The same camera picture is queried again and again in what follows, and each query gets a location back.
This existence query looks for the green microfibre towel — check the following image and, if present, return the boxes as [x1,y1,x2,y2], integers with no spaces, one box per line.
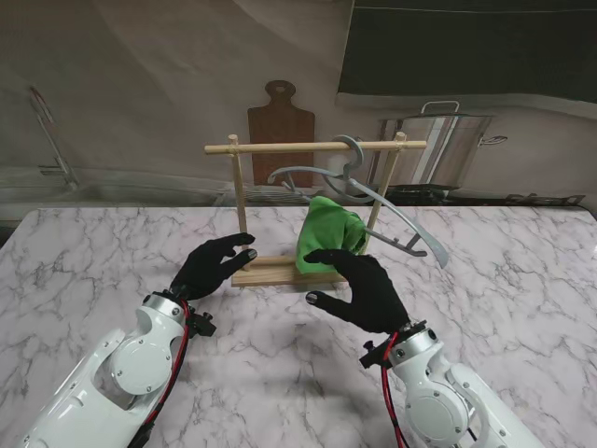
[296,195,369,276]

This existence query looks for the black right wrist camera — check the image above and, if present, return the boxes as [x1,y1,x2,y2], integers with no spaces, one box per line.
[358,341,391,370]

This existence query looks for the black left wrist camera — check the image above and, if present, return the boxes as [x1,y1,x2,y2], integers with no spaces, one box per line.
[189,311,218,338]

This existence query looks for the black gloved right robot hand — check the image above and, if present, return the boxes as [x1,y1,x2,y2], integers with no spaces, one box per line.
[302,247,411,336]

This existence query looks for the wooden rack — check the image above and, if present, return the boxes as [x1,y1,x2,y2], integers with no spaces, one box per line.
[202,131,426,289]

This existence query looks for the brown wooden cutting board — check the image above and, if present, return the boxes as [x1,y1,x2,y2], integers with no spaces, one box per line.
[246,79,316,189]

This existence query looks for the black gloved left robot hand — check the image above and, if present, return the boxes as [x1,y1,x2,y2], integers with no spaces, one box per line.
[170,232,258,301]

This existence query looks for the red black left arm cable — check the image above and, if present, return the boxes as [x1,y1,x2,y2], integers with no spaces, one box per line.
[132,301,192,448]

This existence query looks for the grey clothes hanger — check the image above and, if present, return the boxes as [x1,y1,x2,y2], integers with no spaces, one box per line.
[269,134,450,270]

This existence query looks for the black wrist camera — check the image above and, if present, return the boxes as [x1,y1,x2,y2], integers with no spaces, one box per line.
[189,311,218,338]
[358,341,391,370]

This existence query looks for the steel stockpot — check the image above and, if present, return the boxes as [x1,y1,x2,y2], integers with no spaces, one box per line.
[366,100,507,190]

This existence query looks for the red black right arm cable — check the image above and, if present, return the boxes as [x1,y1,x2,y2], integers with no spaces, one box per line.
[381,333,410,448]

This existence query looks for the red black arm cable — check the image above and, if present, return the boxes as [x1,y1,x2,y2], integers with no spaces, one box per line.
[381,333,410,448]
[132,301,192,448]

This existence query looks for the white candle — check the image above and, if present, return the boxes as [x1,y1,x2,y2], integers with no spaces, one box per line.
[325,151,349,188]

